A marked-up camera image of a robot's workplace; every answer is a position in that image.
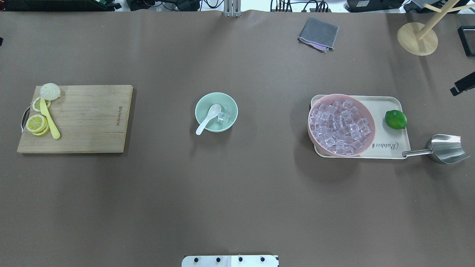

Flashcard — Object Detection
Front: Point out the white ceramic spoon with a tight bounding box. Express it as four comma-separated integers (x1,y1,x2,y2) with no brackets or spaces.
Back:
196,103,221,135

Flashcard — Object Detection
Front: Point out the steel ice scoop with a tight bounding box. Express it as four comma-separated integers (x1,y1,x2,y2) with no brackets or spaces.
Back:
402,134,470,164

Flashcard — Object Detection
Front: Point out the clear ice cube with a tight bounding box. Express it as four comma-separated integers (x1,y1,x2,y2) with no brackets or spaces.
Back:
216,112,227,123

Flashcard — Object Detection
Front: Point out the mint green bowl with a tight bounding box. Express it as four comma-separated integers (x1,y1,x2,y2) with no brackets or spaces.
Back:
195,92,239,132

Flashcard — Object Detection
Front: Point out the pink bowl of ice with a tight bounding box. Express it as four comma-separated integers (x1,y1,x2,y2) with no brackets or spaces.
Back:
307,93,376,158

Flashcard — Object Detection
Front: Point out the grey folded cloth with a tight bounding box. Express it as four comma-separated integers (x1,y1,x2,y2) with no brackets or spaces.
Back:
297,17,340,53

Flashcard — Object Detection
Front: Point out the wooden cutting board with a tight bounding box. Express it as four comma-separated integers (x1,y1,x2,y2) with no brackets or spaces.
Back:
17,85,133,154

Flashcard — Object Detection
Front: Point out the cream serving tray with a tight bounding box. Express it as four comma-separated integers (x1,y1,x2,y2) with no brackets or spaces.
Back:
310,95,412,159

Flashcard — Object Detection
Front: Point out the green lime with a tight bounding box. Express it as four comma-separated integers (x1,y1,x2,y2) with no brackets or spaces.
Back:
384,110,407,129

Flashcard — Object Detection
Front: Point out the lemon slice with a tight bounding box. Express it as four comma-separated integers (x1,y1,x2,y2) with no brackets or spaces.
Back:
32,98,52,113
25,115,50,136

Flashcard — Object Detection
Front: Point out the wooden cup tree stand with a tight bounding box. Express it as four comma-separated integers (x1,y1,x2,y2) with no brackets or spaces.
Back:
397,0,475,56

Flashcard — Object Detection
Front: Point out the aluminium frame post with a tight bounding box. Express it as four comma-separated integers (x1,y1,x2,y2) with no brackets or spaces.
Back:
223,0,242,17

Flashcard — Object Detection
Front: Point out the white camera pillar base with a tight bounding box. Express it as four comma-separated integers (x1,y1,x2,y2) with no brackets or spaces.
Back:
181,255,279,267

